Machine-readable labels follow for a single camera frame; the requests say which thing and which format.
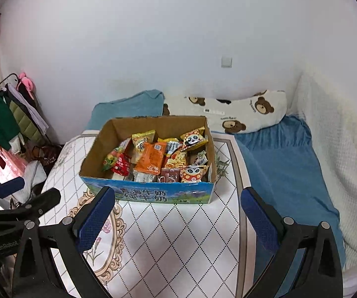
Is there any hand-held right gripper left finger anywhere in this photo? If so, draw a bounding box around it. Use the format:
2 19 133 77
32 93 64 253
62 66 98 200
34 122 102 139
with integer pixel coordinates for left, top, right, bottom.
12 186 117 298

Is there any blue blanket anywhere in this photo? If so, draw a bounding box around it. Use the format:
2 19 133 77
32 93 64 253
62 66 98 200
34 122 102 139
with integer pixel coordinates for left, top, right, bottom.
85 89 346 286

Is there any pile of colourful snack packets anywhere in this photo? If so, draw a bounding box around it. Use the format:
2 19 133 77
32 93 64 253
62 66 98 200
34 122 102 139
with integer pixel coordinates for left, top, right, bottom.
102 127 211 184

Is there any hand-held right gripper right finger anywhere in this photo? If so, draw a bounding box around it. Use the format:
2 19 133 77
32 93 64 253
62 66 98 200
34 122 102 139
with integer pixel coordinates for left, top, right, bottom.
240 187 343 298

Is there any brown bag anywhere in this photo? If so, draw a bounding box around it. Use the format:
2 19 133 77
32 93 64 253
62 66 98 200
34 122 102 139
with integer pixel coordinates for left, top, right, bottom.
26 144 63 167

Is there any white diamond pattern quilt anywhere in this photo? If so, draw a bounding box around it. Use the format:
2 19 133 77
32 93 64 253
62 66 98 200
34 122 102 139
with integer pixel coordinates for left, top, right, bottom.
40 130 250 298

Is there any white knitted blanket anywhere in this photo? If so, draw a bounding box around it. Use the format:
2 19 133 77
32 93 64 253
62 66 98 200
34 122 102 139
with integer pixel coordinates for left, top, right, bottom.
285 68 357 295

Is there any bear print pillow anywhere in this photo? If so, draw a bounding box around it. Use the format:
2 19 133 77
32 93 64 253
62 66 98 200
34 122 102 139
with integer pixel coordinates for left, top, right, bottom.
163 89 288 135

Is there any pink printed cloth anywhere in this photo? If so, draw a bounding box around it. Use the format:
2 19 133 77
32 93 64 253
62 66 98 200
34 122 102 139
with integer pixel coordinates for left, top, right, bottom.
0 143 27 193

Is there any cardboard box with blue print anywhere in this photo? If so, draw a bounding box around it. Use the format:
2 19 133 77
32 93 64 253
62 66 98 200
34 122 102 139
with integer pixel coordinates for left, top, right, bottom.
80 115 219 205

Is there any pink plush toy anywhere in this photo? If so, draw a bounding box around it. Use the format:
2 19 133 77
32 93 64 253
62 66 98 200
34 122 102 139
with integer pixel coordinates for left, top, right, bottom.
19 72 35 91

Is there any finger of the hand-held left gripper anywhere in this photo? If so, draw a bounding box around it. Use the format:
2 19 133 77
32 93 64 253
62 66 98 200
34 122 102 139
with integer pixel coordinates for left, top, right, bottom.
0 177 26 199
11 188 62 218

